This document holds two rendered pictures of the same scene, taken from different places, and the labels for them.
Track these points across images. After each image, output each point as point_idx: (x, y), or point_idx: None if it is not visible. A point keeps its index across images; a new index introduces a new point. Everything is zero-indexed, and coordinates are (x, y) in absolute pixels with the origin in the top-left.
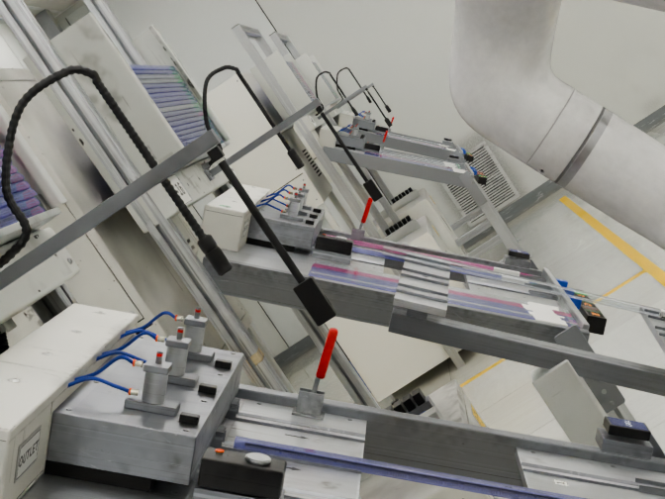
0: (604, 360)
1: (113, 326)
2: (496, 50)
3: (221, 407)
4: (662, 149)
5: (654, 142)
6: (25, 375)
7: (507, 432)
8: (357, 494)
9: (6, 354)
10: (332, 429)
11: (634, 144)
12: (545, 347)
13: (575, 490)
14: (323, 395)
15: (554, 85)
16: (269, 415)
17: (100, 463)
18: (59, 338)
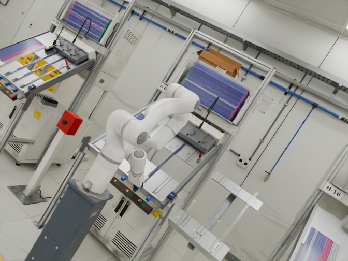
0: (206, 222)
1: (211, 133)
2: None
3: (188, 139)
4: (158, 133)
5: (160, 132)
6: None
7: (183, 183)
8: (166, 147)
9: (195, 116)
10: (190, 159)
11: (160, 129)
12: (215, 213)
13: (160, 177)
14: (197, 159)
15: (172, 118)
16: (198, 155)
17: None
18: (203, 124)
